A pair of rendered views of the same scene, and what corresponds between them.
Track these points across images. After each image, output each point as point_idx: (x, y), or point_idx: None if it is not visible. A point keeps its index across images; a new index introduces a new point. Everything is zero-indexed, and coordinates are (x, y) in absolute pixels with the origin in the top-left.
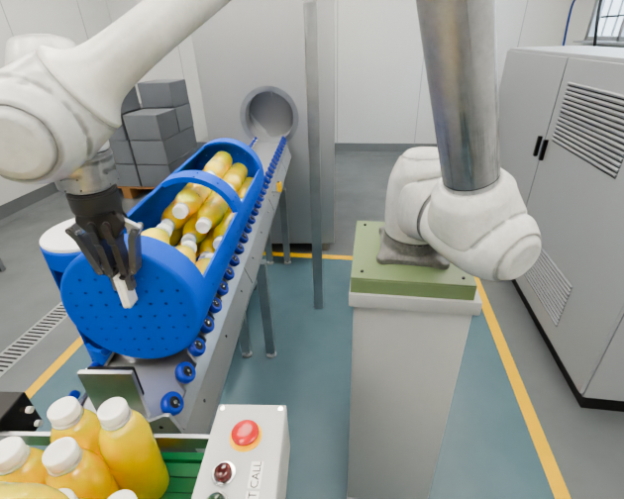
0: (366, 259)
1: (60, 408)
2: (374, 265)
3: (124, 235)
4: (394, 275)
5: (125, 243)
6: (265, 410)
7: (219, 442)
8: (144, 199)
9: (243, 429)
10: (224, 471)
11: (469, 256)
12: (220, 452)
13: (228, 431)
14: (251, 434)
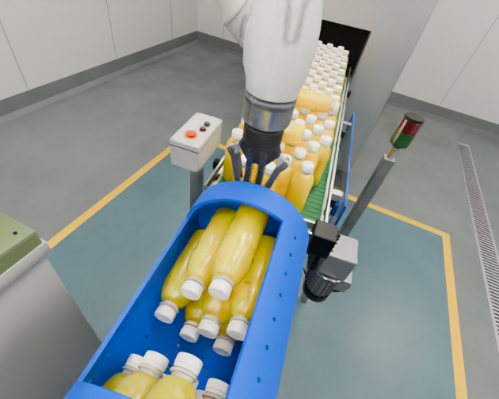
0: None
1: (270, 165)
2: None
3: (252, 200)
4: None
5: (249, 188)
6: (179, 139)
7: (201, 137)
8: (247, 336)
9: (191, 133)
10: (202, 126)
11: None
12: (202, 134)
13: (197, 138)
14: (188, 131)
